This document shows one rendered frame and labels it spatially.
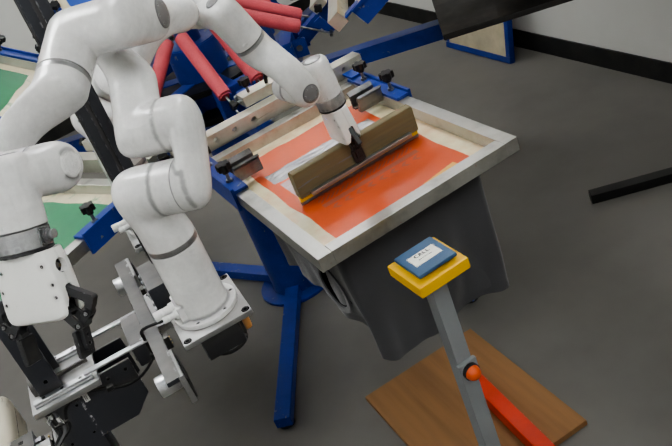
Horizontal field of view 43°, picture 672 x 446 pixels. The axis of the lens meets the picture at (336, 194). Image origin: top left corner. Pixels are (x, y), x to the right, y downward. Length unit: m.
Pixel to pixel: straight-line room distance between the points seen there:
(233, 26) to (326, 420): 1.52
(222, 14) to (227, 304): 0.68
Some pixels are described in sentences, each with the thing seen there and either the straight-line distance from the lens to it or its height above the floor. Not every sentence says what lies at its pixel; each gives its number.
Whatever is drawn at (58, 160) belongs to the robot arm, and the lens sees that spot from 1.25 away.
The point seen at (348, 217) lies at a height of 0.95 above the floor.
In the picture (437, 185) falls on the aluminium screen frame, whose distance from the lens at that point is 2.00.
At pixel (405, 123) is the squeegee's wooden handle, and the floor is 1.01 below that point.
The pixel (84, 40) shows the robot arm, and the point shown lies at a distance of 1.39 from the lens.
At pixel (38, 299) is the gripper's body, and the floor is 1.47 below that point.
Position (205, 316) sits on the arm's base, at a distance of 1.59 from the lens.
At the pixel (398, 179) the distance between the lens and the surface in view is 2.15.
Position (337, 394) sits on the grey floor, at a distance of 3.06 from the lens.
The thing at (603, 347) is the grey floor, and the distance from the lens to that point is 2.93.
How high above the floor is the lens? 2.00
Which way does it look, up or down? 29 degrees down
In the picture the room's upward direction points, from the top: 21 degrees counter-clockwise
